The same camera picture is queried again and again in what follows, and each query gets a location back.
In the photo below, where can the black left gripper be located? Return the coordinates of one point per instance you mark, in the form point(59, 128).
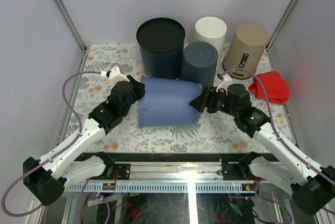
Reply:
point(140, 88)

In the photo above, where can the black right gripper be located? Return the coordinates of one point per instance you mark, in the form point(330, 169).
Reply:
point(207, 99)

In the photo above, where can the light blue plastic bin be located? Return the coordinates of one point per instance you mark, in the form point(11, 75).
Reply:
point(166, 103)

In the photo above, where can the dark teal bin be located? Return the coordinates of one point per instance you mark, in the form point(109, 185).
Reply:
point(199, 63)

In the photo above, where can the dark navy tall bin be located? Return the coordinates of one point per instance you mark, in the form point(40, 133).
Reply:
point(161, 44)

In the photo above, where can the tan cylindrical bin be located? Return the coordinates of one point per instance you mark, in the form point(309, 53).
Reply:
point(246, 50)

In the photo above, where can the cream white bin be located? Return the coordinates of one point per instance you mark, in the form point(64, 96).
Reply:
point(211, 30)

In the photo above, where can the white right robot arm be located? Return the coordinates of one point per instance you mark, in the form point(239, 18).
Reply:
point(310, 185)

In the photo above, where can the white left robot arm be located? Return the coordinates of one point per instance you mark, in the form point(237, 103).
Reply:
point(68, 150)

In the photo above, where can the red crumpled cloth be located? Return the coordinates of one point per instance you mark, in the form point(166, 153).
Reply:
point(276, 87)

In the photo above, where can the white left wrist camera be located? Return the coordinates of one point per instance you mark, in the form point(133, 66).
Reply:
point(114, 76)

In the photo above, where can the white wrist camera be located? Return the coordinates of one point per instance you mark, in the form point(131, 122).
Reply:
point(114, 76)
point(225, 81)

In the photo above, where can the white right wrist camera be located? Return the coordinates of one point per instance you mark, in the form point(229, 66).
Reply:
point(225, 81)

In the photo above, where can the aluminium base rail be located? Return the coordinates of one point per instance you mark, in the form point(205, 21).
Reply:
point(171, 178)

